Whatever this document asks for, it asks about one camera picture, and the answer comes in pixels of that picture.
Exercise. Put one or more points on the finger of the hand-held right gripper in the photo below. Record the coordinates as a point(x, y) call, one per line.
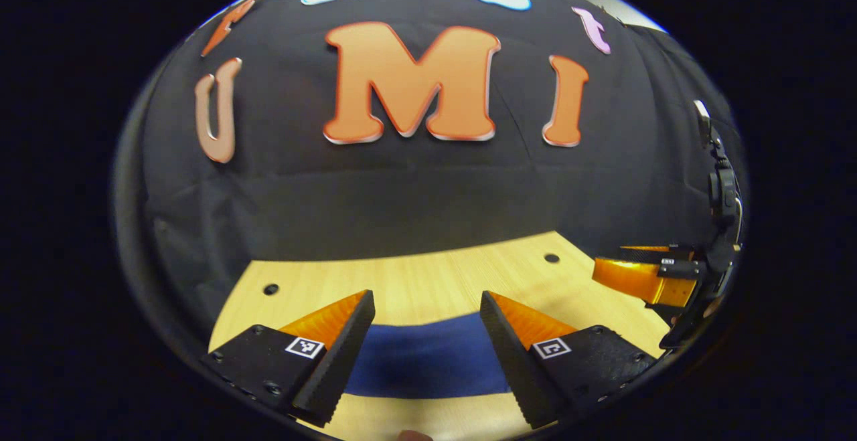
point(643, 280)
point(659, 252)

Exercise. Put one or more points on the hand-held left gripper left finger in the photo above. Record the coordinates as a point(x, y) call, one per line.
point(341, 361)

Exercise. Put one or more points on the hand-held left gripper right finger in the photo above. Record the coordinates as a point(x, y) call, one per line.
point(512, 354)

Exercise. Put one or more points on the blue jeans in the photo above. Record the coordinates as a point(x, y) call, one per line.
point(428, 361)

